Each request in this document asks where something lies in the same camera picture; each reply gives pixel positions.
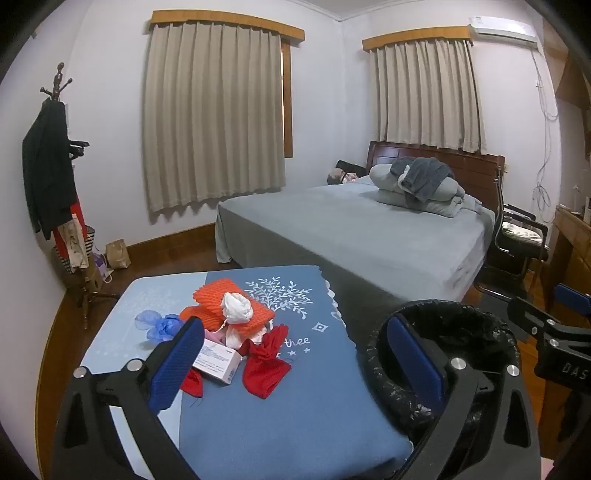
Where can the red garment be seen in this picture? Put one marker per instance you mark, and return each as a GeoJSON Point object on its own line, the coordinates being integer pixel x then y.
{"type": "Point", "coordinates": [61, 240]}

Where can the wooden coat rack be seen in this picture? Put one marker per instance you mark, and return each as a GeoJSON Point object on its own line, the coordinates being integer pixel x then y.
{"type": "Point", "coordinates": [59, 81]}

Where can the long wooden curtain pelmet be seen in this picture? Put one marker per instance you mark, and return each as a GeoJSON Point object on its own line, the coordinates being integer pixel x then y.
{"type": "Point", "coordinates": [226, 17]}

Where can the brown paper bag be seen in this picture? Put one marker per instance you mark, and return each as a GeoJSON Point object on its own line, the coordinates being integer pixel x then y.
{"type": "Point", "coordinates": [117, 254]}

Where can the bed with grey sheet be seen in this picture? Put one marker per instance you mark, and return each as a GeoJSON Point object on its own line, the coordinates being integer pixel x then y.
{"type": "Point", "coordinates": [346, 230]}

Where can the folded light grey quilt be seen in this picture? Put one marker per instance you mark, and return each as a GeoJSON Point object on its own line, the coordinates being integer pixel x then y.
{"type": "Point", "coordinates": [438, 203]}

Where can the purple bag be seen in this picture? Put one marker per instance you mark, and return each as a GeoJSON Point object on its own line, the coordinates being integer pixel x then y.
{"type": "Point", "coordinates": [100, 265]}

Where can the short wooden curtain pelmet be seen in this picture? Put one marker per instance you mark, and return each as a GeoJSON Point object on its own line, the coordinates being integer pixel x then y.
{"type": "Point", "coordinates": [415, 37]}

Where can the pink packet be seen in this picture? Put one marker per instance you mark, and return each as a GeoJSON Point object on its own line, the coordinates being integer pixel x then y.
{"type": "Point", "coordinates": [231, 337]}

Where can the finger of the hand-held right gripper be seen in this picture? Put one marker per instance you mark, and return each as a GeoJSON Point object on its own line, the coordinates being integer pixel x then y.
{"type": "Point", "coordinates": [531, 318]}
{"type": "Point", "coordinates": [575, 300]}

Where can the striped bag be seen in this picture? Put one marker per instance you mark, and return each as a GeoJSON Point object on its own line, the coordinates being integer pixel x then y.
{"type": "Point", "coordinates": [90, 237]}

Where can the wide beige curtain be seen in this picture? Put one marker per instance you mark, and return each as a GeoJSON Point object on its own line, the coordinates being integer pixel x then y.
{"type": "Point", "coordinates": [212, 115]}

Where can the red plastic bag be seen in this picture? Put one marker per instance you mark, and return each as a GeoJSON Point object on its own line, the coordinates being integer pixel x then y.
{"type": "Point", "coordinates": [268, 369]}

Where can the black pillow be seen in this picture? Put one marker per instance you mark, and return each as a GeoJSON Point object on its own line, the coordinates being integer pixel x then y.
{"type": "Point", "coordinates": [348, 165]}

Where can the wooden desk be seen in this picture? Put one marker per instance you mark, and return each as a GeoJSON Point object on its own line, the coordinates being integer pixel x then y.
{"type": "Point", "coordinates": [570, 240]}

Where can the wooden wall cabinet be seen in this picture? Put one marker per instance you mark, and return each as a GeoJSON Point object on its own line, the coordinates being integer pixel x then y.
{"type": "Point", "coordinates": [575, 78]}

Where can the plush toy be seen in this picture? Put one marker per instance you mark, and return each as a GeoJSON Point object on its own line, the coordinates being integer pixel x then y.
{"type": "Point", "coordinates": [344, 177]}

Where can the blue plastic bag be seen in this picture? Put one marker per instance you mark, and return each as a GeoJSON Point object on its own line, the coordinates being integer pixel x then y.
{"type": "Point", "coordinates": [166, 325]}

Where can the beige printed tote bag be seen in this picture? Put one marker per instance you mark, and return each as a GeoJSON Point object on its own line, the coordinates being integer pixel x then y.
{"type": "Point", "coordinates": [76, 242]}

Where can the white air conditioner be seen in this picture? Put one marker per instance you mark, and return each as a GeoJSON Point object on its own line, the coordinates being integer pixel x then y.
{"type": "Point", "coordinates": [503, 30]}

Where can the white cardboard box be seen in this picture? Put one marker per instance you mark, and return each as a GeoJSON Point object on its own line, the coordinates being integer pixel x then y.
{"type": "Point", "coordinates": [221, 364]}

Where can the black office chair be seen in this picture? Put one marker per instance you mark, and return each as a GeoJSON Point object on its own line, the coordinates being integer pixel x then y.
{"type": "Point", "coordinates": [517, 235]}

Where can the blue tree print table cloth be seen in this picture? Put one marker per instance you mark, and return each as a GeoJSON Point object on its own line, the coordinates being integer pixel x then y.
{"type": "Point", "coordinates": [300, 415]}

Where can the wooden headboard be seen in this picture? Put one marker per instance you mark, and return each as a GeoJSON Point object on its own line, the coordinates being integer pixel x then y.
{"type": "Point", "coordinates": [475, 168]}

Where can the bin with black liner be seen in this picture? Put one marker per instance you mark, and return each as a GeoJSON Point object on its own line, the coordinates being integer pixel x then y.
{"type": "Point", "coordinates": [461, 323]}

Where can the narrow beige curtain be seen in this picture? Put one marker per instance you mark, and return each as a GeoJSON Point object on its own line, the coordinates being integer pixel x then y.
{"type": "Point", "coordinates": [429, 97]}

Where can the wooden window frame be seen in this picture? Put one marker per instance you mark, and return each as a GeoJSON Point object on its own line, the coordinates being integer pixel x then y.
{"type": "Point", "coordinates": [287, 101]}

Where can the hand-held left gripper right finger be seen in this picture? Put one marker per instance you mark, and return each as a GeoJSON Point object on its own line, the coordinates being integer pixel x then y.
{"type": "Point", "coordinates": [411, 355]}

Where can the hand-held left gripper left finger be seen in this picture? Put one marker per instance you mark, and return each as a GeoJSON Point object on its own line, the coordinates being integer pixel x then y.
{"type": "Point", "coordinates": [178, 364]}

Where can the crumpled white tissue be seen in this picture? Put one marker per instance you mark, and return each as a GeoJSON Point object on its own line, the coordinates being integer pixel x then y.
{"type": "Point", "coordinates": [238, 307]}

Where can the dark grey garment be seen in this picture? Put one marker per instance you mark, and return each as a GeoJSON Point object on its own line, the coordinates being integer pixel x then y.
{"type": "Point", "coordinates": [427, 175]}

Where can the orange foam net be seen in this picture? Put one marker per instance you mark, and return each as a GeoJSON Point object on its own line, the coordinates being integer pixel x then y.
{"type": "Point", "coordinates": [210, 295]}

